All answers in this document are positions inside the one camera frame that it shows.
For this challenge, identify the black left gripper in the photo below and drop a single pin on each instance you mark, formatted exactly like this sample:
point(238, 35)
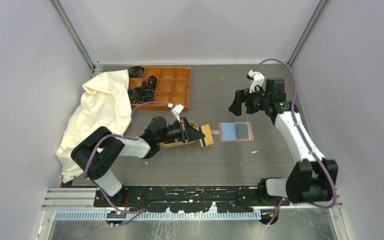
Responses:
point(188, 133)

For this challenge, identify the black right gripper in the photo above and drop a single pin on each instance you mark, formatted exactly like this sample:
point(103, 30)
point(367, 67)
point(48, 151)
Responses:
point(240, 97)

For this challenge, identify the gold black credit card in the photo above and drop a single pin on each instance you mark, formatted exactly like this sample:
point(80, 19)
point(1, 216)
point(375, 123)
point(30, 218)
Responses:
point(207, 140)

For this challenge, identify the tan leather card holder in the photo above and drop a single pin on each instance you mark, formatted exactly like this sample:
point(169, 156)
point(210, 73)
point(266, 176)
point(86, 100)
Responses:
point(234, 132)

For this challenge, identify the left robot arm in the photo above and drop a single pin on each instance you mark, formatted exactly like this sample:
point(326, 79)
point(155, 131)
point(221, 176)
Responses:
point(96, 154)

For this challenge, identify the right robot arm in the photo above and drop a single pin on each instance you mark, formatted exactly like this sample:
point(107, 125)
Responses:
point(313, 177)

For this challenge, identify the orange compartment organizer tray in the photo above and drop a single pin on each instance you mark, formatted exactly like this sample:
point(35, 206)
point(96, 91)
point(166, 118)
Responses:
point(171, 85)

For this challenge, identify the cream cloth bag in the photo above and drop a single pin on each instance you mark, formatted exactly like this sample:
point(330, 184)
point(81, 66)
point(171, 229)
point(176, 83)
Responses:
point(104, 102)

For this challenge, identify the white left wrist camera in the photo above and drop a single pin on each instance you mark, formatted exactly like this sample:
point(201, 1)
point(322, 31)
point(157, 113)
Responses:
point(176, 110)

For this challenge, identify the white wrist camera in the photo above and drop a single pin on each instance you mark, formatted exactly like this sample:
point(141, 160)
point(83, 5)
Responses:
point(257, 81)
point(176, 110)

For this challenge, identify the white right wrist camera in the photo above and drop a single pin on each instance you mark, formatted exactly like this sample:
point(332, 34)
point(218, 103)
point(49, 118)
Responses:
point(257, 81)

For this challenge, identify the black coiled cable large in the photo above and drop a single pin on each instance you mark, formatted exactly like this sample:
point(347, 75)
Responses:
point(139, 95)

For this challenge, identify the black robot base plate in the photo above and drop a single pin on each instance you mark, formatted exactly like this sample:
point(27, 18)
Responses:
point(194, 199)

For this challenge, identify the aluminium front rail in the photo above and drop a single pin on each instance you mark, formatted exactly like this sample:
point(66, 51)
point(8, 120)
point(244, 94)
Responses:
point(89, 204)

